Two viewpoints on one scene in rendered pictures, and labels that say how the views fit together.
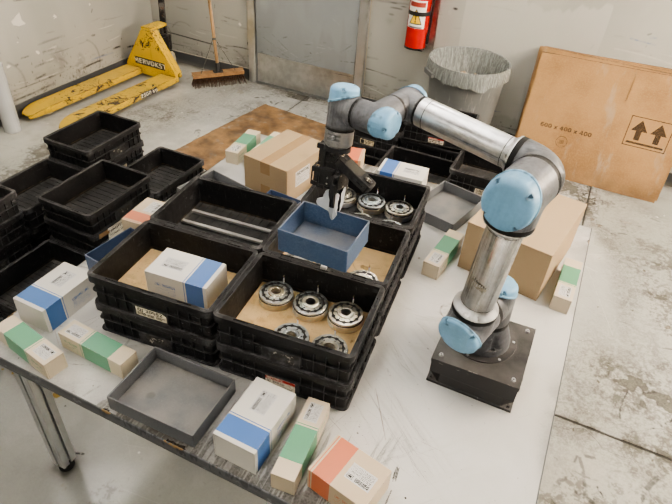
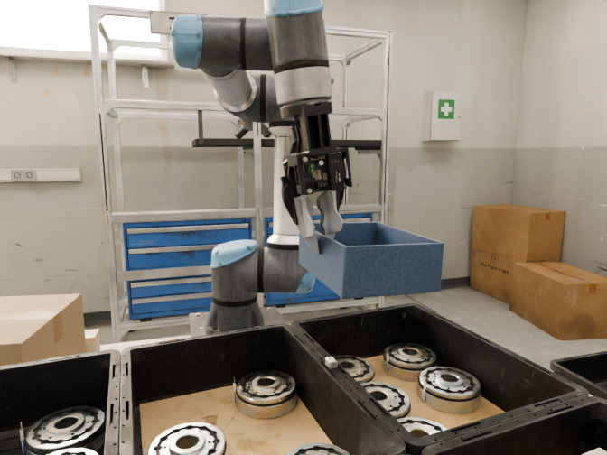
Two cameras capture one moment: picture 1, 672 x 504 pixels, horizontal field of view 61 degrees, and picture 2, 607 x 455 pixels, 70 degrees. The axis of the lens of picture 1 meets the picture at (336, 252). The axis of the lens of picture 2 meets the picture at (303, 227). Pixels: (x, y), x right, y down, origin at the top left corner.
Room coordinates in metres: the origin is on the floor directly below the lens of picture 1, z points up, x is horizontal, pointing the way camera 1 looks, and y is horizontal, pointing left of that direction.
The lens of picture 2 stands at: (1.72, 0.48, 1.25)
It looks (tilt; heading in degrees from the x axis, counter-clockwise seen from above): 9 degrees down; 230
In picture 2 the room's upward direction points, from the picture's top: straight up
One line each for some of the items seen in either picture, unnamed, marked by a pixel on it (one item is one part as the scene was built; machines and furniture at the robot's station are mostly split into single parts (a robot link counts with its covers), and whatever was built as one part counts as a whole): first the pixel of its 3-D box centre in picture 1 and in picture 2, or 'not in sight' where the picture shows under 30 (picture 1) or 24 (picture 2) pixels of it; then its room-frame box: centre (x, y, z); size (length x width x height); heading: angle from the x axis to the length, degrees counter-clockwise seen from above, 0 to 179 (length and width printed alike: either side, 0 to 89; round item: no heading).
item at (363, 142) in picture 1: (374, 145); not in sight; (3.29, -0.19, 0.31); 0.40 x 0.30 x 0.34; 67
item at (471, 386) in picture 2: (290, 336); (449, 381); (1.08, 0.11, 0.86); 0.10 x 0.10 x 0.01
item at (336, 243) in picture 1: (324, 235); (363, 254); (1.23, 0.04, 1.10); 0.20 x 0.15 x 0.07; 68
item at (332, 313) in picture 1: (345, 313); (346, 368); (1.18, -0.04, 0.86); 0.10 x 0.10 x 0.01
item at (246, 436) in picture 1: (256, 423); not in sight; (0.88, 0.17, 0.74); 0.20 x 0.12 x 0.09; 156
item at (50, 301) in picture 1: (57, 296); not in sight; (1.28, 0.86, 0.74); 0.20 x 0.12 x 0.09; 157
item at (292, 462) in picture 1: (301, 443); not in sight; (0.84, 0.05, 0.73); 0.24 x 0.06 x 0.06; 163
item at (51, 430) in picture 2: not in sight; (66, 423); (1.62, -0.18, 0.86); 0.05 x 0.05 x 0.01
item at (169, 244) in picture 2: not in sight; (191, 267); (0.66, -1.83, 0.60); 0.72 x 0.03 x 0.56; 157
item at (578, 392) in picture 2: (301, 302); (414, 357); (1.15, 0.08, 0.92); 0.40 x 0.30 x 0.02; 73
